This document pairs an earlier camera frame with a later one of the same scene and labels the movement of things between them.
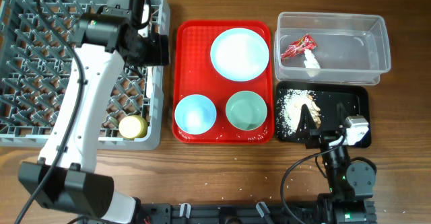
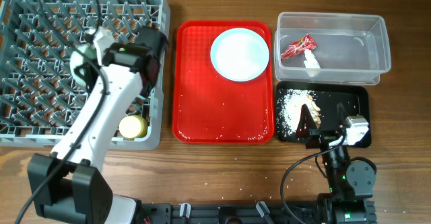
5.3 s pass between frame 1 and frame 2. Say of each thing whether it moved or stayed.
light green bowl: moved
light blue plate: stayed
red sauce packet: stayed
